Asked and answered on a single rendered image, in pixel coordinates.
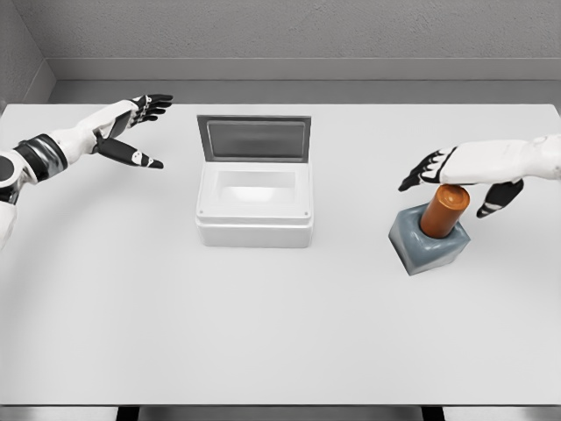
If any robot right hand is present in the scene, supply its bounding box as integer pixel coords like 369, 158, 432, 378
397, 139, 534, 219

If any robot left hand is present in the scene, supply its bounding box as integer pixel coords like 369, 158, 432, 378
75, 93, 174, 171

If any orange cylinder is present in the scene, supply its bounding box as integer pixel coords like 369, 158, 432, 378
419, 183, 471, 240

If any grey block holder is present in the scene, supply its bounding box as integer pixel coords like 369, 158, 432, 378
387, 203, 472, 277

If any white box with open lid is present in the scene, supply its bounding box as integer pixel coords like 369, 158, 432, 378
195, 114, 313, 249

